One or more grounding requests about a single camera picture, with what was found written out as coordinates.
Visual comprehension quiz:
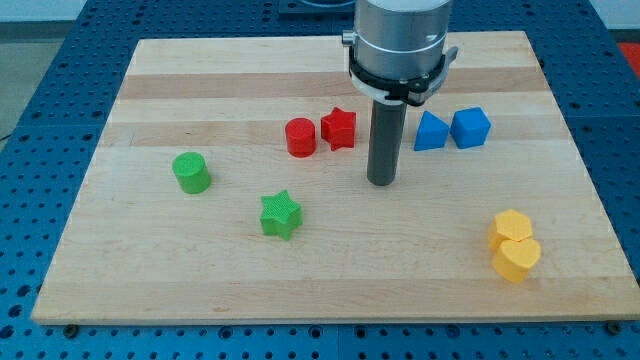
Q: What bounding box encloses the green cylinder block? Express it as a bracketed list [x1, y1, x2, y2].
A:
[172, 152, 211, 194]

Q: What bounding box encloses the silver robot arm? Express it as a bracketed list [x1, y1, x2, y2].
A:
[342, 0, 453, 80]

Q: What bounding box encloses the wooden board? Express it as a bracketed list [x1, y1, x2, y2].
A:
[32, 31, 639, 325]

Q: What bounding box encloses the red cylinder block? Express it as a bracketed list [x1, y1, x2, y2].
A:
[285, 118, 316, 158]

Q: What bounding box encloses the green star block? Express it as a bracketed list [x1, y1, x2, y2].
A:
[260, 190, 303, 240]

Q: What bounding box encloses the red star block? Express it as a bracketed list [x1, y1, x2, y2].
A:
[321, 107, 356, 151]

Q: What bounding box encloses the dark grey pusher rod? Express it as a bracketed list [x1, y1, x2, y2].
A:
[367, 101, 407, 186]

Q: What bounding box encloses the blue triangle block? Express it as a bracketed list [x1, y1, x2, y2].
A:
[414, 111, 449, 151]

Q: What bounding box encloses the blue cube block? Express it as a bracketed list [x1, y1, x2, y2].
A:
[450, 107, 491, 149]

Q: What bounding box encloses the yellow hexagon block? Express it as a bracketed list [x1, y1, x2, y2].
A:
[487, 209, 533, 251]

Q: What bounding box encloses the yellow heart block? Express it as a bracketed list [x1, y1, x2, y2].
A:
[491, 238, 542, 283]

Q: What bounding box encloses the black white mounting ring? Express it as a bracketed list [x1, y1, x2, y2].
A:
[348, 45, 459, 108]

